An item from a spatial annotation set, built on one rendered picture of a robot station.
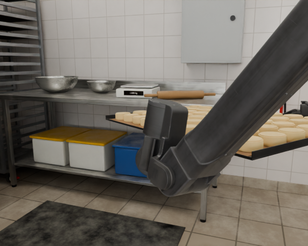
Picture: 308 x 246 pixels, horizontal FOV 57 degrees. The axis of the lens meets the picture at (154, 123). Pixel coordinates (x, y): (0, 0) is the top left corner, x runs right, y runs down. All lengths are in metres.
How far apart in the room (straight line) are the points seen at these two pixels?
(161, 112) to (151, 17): 2.44
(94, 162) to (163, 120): 2.11
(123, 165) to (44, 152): 0.81
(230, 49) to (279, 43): 2.14
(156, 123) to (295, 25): 0.24
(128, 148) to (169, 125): 1.89
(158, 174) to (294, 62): 0.23
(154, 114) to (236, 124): 0.15
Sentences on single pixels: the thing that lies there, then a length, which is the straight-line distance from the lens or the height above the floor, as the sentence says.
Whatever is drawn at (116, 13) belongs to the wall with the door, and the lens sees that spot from 3.02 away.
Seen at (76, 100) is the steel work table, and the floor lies 0.86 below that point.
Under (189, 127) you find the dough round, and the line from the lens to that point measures 0.64.
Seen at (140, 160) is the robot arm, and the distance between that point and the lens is 0.48.
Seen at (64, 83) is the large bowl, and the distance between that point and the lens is 2.66.
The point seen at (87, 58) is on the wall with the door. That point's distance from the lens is 3.15.
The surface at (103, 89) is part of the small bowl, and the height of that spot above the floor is 0.92.
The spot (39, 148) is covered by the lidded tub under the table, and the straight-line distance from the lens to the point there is 2.85.
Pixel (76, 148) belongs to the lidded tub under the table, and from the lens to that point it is 2.59.
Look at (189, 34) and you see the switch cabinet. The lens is 2.53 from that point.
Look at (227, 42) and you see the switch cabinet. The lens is 2.47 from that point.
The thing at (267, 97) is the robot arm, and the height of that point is 1.12.
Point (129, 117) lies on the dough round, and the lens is 0.87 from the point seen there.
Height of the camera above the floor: 1.16
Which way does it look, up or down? 12 degrees down
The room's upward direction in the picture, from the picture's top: straight up
